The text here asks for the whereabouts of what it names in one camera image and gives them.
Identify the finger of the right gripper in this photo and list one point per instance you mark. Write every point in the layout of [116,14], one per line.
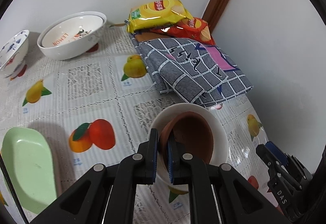
[280,155]
[270,160]

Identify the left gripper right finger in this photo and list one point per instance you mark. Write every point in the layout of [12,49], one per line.
[217,194]

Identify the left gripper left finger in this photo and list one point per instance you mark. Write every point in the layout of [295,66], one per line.
[106,194]

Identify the white floral bowl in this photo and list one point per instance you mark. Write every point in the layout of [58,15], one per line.
[220,142]

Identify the brown small bowl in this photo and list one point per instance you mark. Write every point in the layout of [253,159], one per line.
[191,130]

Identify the green square plate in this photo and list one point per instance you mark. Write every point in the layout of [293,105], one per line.
[30,164]

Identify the fruit print tablecloth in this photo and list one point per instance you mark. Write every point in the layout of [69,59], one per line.
[88,88]

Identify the grey checked cloth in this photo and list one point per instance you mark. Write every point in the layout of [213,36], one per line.
[198,73]

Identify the orange chips bag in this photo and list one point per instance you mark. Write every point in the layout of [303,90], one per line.
[196,29]

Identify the blue bird porcelain bowl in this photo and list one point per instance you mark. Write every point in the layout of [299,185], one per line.
[13,53]

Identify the large white bowl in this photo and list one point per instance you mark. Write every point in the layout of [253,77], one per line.
[72,36]

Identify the yellow chips bag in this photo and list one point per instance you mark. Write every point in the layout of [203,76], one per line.
[157,13]

